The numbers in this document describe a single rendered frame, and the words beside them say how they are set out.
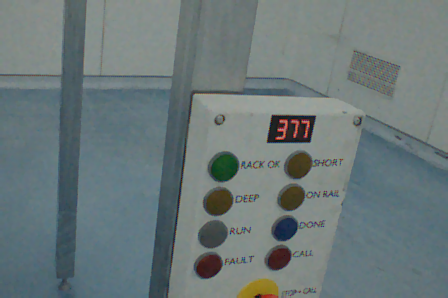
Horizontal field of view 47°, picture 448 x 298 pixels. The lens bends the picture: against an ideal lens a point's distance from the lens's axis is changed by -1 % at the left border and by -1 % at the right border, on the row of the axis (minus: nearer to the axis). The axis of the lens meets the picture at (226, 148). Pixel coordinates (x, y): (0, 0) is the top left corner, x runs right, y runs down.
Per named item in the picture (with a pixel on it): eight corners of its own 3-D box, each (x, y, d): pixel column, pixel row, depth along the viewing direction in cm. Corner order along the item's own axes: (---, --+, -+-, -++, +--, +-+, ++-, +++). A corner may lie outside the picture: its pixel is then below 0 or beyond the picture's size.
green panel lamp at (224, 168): (237, 182, 48) (242, 155, 47) (210, 183, 47) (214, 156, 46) (234, 179, 49) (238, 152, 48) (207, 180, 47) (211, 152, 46)
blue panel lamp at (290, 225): (296, 241, 54) (301, 218, 53) (273, 243, 53) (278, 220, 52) (292, 237, 54) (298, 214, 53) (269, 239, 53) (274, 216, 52)
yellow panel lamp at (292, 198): (303, 211, 52) (308, 187, 51) (279, 213, 51) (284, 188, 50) (299, 207, 53) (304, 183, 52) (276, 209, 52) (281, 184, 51)
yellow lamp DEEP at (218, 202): (231, 216, 49) (236, 190, 48) (205, 218, 48) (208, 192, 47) (228, 212, 50) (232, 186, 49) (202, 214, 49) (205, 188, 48)
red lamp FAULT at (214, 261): (221, 278, 52) (225, 255, 51) (195, 282, 51) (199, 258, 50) (218, 274, 52) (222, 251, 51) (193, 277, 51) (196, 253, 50)
